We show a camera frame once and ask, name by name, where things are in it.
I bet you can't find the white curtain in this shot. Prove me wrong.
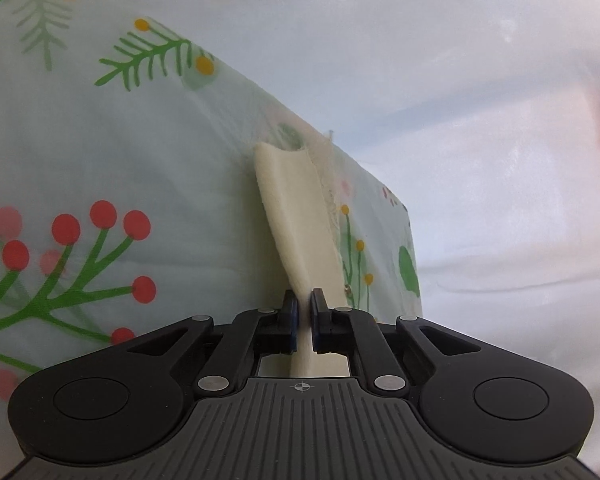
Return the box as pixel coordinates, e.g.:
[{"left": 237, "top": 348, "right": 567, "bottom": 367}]
[{"left": 10, "top": 0, "right": 600, "bottom": 480}]

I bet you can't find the floral printed tablecloth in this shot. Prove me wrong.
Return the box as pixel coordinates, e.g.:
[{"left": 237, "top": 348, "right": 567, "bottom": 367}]
[{"left": 0, "top": 0, "right": 424, "bottom": 413}]

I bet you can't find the cream knit garment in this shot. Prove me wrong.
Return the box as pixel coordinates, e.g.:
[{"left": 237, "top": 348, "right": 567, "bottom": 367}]
[{"left": 254, "top": 142, "right": 354, "bottom": 379}]

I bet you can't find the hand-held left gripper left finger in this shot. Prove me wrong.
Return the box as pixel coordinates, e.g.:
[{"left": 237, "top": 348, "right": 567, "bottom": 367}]
[{"left": 114, "top": 289, "right": 300, "bottom": 397}]

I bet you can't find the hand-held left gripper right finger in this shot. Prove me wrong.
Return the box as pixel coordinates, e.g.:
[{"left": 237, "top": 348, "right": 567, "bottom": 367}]
[{"left": 310, "top": 288, "right": 487, "bottom": 395}]

